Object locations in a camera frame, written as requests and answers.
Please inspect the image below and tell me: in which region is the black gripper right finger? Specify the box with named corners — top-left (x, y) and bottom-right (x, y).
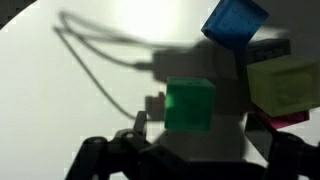
top-left (245, 113), bottom-right (279, 162)

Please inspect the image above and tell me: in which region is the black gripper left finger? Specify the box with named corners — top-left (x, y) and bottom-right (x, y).
top-left (133, 111), bottom-right (147, 136)

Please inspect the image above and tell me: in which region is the lime green block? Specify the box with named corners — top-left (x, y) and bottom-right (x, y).
top-left (247, 55), bottom-right (320, 117)

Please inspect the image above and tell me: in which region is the blue block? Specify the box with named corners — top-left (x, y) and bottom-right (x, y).
top-left (201, 0), bottom-right (269, 50)

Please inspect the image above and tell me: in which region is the orange block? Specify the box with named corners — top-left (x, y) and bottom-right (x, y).
top-left (145, 92), bottom-right (165, 121)

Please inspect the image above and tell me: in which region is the pink block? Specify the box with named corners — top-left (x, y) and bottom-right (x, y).
top-left (256, 109), bottom-right (310, 129)

